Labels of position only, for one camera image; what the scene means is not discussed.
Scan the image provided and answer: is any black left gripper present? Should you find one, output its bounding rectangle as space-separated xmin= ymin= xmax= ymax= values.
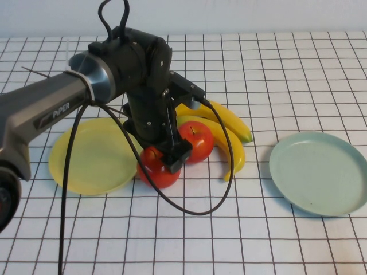
xmin=122 ymin=85 xmax=193 ymax=174

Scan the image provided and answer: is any red apple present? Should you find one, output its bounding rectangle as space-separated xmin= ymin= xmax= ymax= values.
xmin=136 ymin=145 xmax=182 ymax=189
xmin=177 ymin=120 xmax=215 ymax=164

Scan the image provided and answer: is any curved yellow banana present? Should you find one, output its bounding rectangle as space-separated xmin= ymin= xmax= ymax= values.
xmin=176 ymin=114 xmax=247 ymax=183

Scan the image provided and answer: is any yellow plastic plate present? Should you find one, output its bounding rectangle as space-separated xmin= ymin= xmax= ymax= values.
xmin=48 ymin=117 xmax=144 ymax=196

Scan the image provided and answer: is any light green plastic plate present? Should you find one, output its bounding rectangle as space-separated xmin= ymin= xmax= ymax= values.
xmin=268 ymin=131 xmax=367 ymax=218

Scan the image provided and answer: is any yellow banana with green tip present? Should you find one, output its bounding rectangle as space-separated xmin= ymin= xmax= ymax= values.
xmin=174 ymin=99 xmax=253 ymax=144

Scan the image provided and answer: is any white black grid tablecloth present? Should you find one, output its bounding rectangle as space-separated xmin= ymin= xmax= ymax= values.
xmin=0 ymin=30 xmax=367 ymax=275

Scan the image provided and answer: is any white zip tie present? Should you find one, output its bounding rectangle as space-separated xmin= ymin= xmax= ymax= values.
xmin=64 ymin=40 xmax=97 ymax=104

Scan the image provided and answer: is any black zip tie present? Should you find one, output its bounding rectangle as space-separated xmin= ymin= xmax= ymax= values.
xmin=21 ymin=66 xmax=52 ymax=78

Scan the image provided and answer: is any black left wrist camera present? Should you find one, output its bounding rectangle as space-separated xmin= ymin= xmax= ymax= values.
xmin=169 ymin=71 xmax=206 ymax=110

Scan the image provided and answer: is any black looped wrist cable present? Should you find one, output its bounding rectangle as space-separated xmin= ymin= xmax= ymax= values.
xmin=98 ymin=0 xmax=130 ymax=41

